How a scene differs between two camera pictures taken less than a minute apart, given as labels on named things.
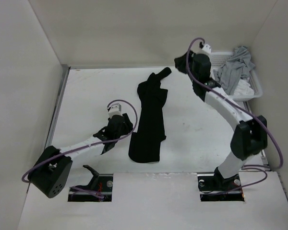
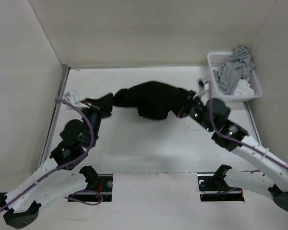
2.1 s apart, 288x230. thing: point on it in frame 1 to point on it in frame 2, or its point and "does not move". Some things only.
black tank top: (144, 146) to (154, 99)
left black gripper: (127, 126) to (103, 105)
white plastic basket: (218, 58) does not move
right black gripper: (180, 63) to (182, 111)
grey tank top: (231, 72) does not move
